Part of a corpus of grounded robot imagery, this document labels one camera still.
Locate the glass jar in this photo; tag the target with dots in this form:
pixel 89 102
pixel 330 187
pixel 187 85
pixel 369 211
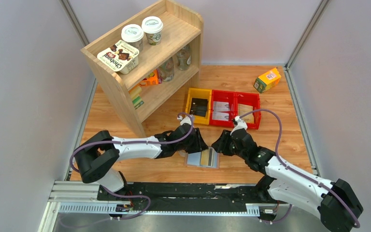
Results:
pixel 184 57
pixel 166 70

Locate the yellow green sponge pack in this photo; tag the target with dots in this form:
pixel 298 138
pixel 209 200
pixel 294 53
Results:
pixel 135 96

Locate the middle red plastic bin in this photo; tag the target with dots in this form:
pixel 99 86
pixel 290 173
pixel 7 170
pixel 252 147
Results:
pixel 224 96

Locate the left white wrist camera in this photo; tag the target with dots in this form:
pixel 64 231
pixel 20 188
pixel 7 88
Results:
pixel 186 120

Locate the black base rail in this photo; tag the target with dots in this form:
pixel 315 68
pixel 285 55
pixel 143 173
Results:
pixel 195 197

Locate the red plastic bin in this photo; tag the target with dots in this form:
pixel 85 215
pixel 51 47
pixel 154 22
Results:
pixel 248 99
pixel 224 96

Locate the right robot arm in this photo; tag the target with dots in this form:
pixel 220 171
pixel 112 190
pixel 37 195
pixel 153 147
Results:
pixel 333 202

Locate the left white-lidded paper cup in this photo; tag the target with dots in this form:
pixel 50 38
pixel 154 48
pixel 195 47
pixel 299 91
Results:
pixel 133 34

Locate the black cards stack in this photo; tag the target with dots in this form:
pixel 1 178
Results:
pixel 199 107

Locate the orange green juice carton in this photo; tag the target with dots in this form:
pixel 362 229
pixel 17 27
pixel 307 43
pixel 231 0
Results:
pixel 267 80

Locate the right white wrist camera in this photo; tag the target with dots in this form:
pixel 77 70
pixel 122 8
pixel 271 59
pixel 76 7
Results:
pixel 239 123

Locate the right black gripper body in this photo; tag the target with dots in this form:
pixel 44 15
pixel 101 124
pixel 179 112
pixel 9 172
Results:
pixel 227 143

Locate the tan cards stack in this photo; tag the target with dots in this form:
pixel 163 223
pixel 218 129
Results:
pixel 244 109

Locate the right red plastic bin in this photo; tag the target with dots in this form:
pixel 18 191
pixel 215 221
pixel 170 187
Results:
pixel 248 99

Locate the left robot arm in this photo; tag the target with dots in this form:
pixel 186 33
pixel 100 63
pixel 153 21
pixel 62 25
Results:
pixel 94 159

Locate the white cards stack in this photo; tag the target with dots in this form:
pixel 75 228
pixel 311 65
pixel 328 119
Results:
pixel 221 111

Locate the wooden shelf unit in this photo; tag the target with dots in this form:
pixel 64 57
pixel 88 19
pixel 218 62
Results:
pixel 181 26

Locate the yellow plastic bin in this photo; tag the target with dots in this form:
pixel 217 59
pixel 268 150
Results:
pixel 203 94

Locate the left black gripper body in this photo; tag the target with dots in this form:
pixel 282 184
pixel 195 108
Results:
pixel 193 139

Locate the pink leather card holder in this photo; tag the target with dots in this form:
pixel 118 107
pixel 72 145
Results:
pixel 193 159

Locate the left glass jar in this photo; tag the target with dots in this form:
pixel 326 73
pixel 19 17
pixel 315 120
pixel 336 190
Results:
pixel 166 70

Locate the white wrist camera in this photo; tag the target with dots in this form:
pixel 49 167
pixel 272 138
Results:
pixel 186 120
pixel 239 123

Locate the orange snack box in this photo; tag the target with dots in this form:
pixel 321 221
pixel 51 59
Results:
pixel 151 79

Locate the Chobani yogurt pack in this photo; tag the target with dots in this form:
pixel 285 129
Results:
pixel 120 57

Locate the right white-lidded paper cup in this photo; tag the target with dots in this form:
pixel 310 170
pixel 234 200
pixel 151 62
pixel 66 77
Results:
pixel 152 27

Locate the right glass jar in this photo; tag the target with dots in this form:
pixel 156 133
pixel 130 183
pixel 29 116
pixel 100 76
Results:
pixel 184 57

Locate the white-lidded paper cup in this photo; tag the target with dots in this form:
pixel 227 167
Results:
pixel 152 27
pixel 133 34

